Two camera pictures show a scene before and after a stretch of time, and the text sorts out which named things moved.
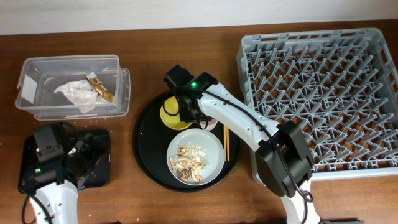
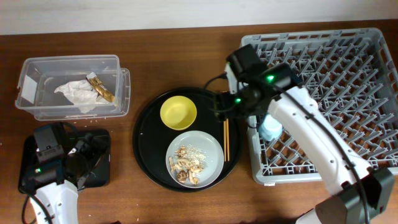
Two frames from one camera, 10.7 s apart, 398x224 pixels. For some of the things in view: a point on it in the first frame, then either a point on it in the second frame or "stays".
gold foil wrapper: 97,84 stays
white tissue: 81,93 stays
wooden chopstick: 227,144 stays
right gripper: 186,116 → 226,107
